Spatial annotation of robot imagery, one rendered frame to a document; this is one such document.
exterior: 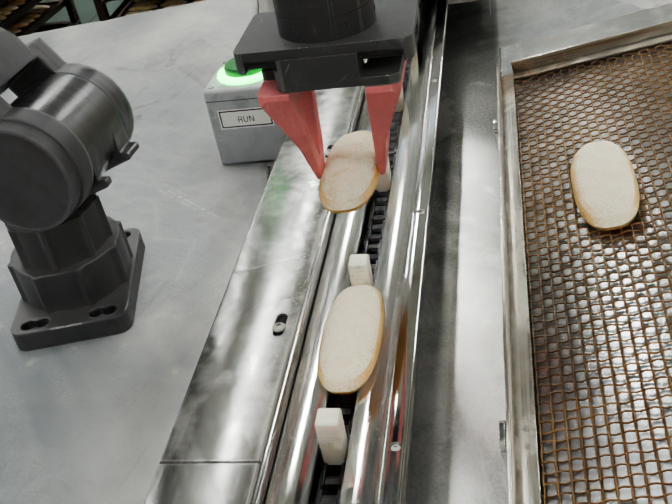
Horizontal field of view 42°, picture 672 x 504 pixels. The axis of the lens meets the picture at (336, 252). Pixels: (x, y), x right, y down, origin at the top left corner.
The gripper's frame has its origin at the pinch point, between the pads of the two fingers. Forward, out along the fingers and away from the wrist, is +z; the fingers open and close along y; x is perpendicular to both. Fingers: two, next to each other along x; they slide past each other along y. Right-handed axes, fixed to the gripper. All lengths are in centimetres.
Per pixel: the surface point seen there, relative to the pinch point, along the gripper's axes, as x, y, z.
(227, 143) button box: 20.6, -15.4, 8.7
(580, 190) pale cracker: -1.3, 14.1, 2.5
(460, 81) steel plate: 34.5, 5.5, 10.9
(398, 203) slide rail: 7.2, 1.6, 7.9
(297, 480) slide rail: -19.1, -1.6, 8.0
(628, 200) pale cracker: -3.4, 16.6, 2.0
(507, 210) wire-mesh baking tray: -0.9, 9.6, 3.8
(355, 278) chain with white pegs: -3.1, -0.3, 7.0
